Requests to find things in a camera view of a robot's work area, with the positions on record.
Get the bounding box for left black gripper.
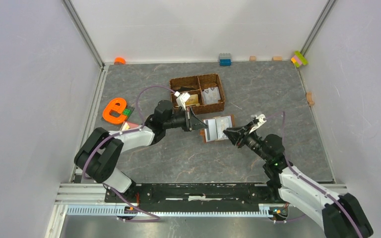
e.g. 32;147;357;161
164;106;207;132

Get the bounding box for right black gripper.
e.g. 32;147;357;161
222;121;270;162

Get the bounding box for brown leather card holder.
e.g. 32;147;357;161
200;115;235;143

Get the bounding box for white card black stripe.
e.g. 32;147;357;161
204;119;218;142

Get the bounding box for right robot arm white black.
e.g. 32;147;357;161
223;123;374;238

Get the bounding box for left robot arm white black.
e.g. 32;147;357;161
74;100;207;202

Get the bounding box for gold card in basket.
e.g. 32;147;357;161
186;94;200;106

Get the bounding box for white cards in basket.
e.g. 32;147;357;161
201;87;221;105

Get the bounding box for black card in basket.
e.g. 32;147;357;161
172;86;199;93

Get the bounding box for pink card on table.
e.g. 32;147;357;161
120;121;140;131

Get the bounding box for brown wicker divided basket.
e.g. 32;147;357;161
169;73;226;115

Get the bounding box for green toy block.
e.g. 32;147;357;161
122;107;134;118

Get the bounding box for blue grey toy brick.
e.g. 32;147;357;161
218;53;232;66

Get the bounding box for orange plastic letter toy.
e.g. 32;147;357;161
102;98;127;125

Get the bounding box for wooden arch block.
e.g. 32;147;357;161
306;92;315;107

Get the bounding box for flat wooden block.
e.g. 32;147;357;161
272;56;283;61

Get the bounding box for green pink yellow brick stack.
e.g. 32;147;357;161
290;51;309;68

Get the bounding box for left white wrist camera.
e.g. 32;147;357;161
174;91;191;111

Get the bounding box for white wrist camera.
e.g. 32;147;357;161
249;114;267;133
174;91;191;111

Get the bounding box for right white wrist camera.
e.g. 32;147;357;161
249;114;267;133

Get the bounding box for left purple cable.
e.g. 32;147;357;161
81;85;178;223

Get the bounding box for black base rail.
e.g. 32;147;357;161
122;182;284;212

